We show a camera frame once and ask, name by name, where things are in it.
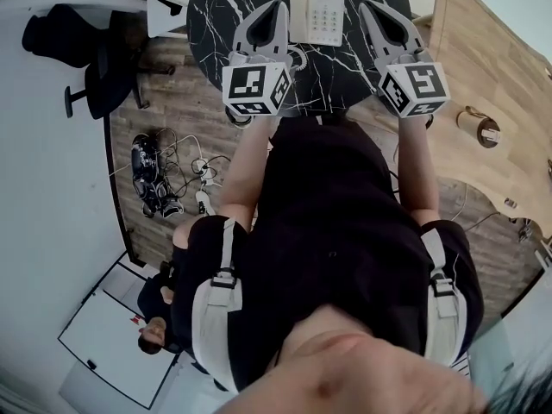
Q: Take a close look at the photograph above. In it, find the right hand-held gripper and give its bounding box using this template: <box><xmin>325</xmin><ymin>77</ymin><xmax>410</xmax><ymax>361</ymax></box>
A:
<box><xmin>358</xmin><ymin>0</ymin><xmax>452</xmax><ymax>119</ymax></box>

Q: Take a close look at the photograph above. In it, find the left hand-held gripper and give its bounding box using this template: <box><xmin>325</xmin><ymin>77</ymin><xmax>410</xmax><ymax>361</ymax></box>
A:
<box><xmin>221</xmin><ymin>0</ymin><xmax>298</xmax><ymax>119</ymax></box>

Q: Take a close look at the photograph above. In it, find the person's right forearm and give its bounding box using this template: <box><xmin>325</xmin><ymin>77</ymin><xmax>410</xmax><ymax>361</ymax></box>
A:
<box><xmin>396</xmin><ymin>116</ymin><xmax>441</xmax><ymax>222</ymax></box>

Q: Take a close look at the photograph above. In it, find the person's left forearm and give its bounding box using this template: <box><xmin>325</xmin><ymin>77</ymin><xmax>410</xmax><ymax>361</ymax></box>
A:
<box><xmin>219</xmin><ymin>116</ymin><xmax>281</xmax><ymax>232</ymax></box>

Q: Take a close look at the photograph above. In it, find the black marble round table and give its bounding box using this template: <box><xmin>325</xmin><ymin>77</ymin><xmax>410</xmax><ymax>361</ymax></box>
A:
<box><xmin>185</xmin><ymin>0</ymin><xmax>413</xmax><ymax>118</ymax></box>

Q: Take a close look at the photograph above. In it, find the white desk telephone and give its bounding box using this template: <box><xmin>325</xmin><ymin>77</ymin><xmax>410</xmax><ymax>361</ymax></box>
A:
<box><xmin>288</xmin><ymin>0</ymin><xmax>347</xmax><ymax>47</ymax></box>

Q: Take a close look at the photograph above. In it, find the light wooden table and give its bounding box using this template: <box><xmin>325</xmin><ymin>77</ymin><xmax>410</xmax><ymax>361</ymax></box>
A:
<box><xmin>413</xmin><ymin>0</ymin><xmax>552</xmax><ymax>232</ymax></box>

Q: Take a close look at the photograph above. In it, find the white side cabinet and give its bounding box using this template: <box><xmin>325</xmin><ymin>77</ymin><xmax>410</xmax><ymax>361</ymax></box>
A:
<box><xmin>146</xmin><ymin>0</ymin><xmax>200</xmax><ymax>39</ymax></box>

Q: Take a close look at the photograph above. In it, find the black pouch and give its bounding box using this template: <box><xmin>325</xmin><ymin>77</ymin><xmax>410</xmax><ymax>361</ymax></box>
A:
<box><xmin>153</xmin><ymin>0</ymin><xmax>185</xmax><ymax>17</ymax></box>

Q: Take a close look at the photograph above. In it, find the white power strip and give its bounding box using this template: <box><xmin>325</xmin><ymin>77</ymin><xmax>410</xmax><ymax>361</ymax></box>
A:
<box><xmin>191</xmin><ymin>157</ymin><xmax>217</xmax><ymax>216</ymax></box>

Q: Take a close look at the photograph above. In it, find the pile of black electronic gear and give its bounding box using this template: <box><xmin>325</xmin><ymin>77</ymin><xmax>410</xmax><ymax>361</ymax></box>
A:
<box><xmin>130</xmin><ymin>132</ymin><xmax>185</xmax><ymax>219</ymax></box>

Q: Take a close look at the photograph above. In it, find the black office chair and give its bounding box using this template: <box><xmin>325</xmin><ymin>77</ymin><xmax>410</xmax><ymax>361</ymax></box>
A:
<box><xmin>21</xmin><ymin>3</ymin><xmax>176</xmax><ymax>121</ymax></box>

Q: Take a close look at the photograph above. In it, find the person's black dress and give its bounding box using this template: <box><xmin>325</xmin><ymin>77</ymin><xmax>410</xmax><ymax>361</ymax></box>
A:
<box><xmin>170</xmin><ymin>116</ymin><xmax>486</xmax><ymax>394</ymax></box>

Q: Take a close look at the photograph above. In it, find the white curved desk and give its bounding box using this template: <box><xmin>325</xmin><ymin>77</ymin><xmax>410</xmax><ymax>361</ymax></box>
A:
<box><xmin>0</xmin><ymin>0</ymin><xmax>150</xmax><ymax>23</ymax></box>

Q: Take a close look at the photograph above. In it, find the tangle of gear under table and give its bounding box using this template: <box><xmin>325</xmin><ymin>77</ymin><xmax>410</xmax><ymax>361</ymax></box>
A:
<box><xmin>516</xmin><ymin>216</ymin><xmax>545</xmax><ymax>244</ymax></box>

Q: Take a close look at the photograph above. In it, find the person's head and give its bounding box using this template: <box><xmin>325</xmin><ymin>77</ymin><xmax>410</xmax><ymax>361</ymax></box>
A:
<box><xmin>213</xmin><ymin>304</ymin><xmax>491</xmax><ymax>414</ymax></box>

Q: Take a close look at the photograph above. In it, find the white coiled phone cord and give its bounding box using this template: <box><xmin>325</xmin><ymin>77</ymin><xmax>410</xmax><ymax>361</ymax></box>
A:
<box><xmin>287</xmin><ymin>43</ymin><xmax>308</xmax><ymax>72</ymax></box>

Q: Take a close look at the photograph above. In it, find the black floor cable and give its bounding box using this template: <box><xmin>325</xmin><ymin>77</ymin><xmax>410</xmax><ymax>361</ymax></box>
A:
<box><xmin>154</xmin><ymin>127</ymin><xmax>232</xmax><ymax>198</ymax></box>

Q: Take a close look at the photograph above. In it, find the grey harness strap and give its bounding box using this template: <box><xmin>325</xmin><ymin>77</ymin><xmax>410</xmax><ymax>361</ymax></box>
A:
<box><xmin>191</xmin><ymin>217</ymin><xmax>243</xmax><ymax>394</ymax></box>
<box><xmin>420</xmin><ymin>229</ymin><xmax>469</xmax><ymax>364</ymax></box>

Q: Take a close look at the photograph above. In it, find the white board black frame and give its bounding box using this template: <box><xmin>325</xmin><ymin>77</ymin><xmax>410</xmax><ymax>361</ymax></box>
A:
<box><xmin>58</xmin><ymin>252</ymin><xmax>182</xmax><ymax>410</ymax></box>

